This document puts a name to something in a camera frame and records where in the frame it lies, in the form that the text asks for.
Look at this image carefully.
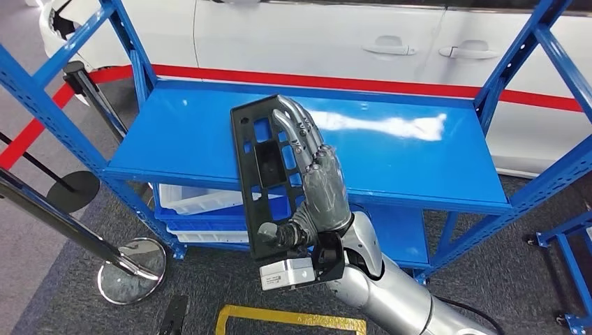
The black plastic plate frame part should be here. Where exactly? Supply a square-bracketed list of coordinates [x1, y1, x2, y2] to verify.
[230, 94, 320, 261]

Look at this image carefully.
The small blue wheeled rack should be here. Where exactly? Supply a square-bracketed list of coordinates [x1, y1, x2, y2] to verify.
[524, 210, 592, 335]

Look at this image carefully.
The blue metal shelf rack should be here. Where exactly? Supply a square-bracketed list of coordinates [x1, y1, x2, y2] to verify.
[0, 0, 592, 285]

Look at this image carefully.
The white car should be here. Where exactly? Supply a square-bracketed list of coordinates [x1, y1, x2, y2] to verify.
[39, 0, 592, 179]

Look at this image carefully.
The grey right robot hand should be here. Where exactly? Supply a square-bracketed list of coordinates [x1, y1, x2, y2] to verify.
[257, 96, 353, 248]

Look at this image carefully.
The red barrier belt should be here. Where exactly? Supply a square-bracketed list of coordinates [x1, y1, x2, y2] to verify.
[87, 64, 584, 113]
[0, 83, 75, 170]

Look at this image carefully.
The yellow floor tape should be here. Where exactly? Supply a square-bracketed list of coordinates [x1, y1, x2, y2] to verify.
[214, 304, 368, 335]

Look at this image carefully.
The blue plastic bin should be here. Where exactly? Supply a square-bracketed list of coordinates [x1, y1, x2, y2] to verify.
[153, 184, 297, 232]

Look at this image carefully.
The chrome stanchion post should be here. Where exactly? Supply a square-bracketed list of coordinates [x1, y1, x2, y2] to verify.
[0, 168, 168, 306]
[62, 60, 128, 140]

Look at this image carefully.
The black stanchion post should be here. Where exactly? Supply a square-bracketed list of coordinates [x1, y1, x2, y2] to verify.
[0, 131, 101, 214]

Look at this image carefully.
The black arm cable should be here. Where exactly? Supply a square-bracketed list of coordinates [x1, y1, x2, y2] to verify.
[434, 295, 505, 335]

